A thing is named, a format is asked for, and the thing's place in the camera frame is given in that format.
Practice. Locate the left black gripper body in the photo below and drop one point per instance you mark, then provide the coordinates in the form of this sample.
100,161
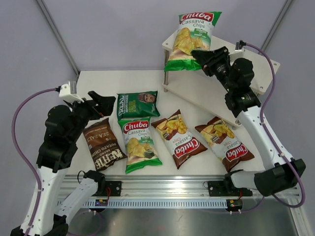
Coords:
83,112

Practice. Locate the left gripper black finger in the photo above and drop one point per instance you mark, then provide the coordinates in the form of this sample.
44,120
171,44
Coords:
95,96
104,105

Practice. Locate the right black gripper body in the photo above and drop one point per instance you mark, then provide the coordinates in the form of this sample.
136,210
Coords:
220,67

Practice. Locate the dark green Real chips bag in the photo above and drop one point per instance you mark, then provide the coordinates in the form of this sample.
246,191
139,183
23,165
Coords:
137,105

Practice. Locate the green Chuba cassava chips bag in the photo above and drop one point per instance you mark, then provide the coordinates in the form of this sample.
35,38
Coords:
194,33

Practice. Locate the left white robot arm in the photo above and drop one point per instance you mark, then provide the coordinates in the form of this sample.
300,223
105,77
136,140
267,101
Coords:
64,125

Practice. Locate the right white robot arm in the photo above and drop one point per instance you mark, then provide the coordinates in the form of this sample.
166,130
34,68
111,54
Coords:
282,171

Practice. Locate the white two-tier shelf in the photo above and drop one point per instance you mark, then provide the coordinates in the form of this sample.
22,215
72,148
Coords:
207,92

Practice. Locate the brown Chuba chips bag centre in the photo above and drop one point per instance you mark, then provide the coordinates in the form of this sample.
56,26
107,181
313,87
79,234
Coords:
180,142

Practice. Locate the brown chuba chips bag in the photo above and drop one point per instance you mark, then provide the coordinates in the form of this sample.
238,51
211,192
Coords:
180,142
224,143

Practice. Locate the brown Chuba chips bag right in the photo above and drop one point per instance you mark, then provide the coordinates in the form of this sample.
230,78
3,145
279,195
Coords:
224,143

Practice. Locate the brown Kettle sea salt bag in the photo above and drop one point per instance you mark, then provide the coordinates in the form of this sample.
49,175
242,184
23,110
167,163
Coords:
103,145

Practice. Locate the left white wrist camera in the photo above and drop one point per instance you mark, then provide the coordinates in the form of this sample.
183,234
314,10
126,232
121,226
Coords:
68,93

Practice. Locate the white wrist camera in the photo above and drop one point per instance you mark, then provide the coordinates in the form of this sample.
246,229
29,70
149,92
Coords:
240,46
68,93

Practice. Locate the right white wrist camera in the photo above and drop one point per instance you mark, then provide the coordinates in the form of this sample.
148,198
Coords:
240,46

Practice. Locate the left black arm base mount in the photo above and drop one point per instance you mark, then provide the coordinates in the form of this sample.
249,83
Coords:
111,188

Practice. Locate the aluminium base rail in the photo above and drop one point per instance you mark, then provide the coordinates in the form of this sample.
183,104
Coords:
164,186

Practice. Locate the white slotted cable duct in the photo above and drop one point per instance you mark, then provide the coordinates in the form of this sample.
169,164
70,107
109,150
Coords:
157,203

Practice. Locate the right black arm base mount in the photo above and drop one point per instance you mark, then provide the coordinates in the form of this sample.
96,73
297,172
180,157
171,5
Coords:
218,189

